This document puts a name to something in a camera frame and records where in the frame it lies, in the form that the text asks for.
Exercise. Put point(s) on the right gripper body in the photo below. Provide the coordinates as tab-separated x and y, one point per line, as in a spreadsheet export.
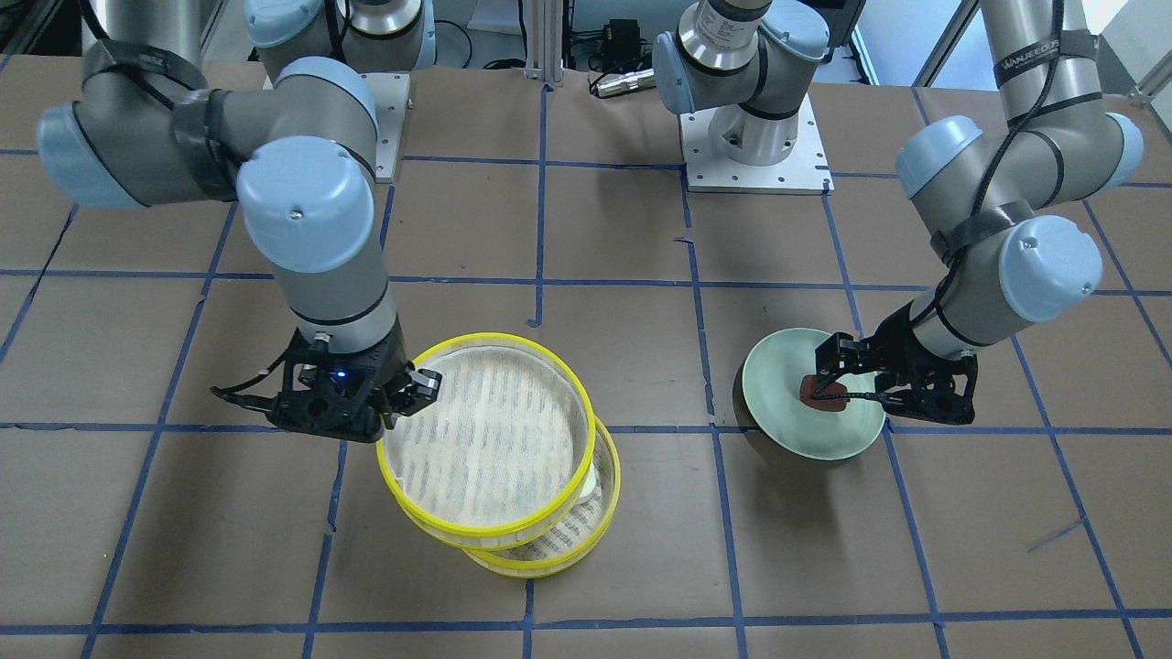
388	360

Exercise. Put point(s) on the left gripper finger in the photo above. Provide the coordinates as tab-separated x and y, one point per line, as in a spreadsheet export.
841	354

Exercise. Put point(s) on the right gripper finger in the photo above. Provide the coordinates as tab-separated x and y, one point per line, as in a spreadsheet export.
412	390

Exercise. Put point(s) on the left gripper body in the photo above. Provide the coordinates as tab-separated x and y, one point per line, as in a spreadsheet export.
902	346

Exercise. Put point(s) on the brown bun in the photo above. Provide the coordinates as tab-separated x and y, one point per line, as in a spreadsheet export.
827	397

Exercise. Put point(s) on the yellow steamer layer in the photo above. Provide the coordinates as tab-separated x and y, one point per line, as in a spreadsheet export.
505	450
574	535

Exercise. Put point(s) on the white steamed bun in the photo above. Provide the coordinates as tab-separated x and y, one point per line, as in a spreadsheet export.
590	484

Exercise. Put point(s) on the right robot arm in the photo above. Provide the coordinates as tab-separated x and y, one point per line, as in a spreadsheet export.
298	158

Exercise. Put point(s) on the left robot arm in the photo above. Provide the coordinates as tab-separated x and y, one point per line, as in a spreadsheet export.
983	201

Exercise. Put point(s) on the light green plate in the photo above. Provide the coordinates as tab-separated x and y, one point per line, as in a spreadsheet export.
778	379

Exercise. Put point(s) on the silver cylinder connector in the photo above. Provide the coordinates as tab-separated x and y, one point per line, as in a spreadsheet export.
616	84

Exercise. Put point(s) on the black power adapter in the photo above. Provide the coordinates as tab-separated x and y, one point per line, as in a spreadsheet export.
620	35

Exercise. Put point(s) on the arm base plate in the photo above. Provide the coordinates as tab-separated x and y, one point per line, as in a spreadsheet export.
727	150
392	95

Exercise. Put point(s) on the aluminium frame post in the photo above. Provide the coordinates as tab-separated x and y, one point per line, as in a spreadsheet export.
545	30

